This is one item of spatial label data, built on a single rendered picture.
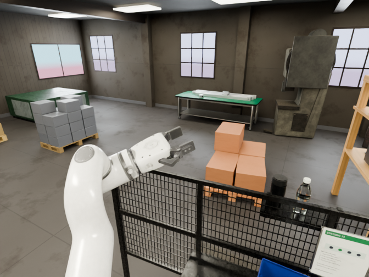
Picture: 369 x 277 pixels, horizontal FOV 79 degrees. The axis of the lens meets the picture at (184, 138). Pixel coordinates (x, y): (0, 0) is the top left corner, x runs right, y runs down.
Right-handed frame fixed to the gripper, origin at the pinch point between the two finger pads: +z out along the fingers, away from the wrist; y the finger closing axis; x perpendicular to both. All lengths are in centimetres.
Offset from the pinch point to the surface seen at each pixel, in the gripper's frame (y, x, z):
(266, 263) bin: -1, 97, 22
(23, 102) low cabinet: 746, 132, -280
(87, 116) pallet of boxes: 510, 166, -100
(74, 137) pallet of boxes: 478, 190, -145
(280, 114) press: 354, 298, 346
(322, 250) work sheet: -14, 84, 45
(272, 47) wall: 490, 176, 443
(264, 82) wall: 488, 268, 406
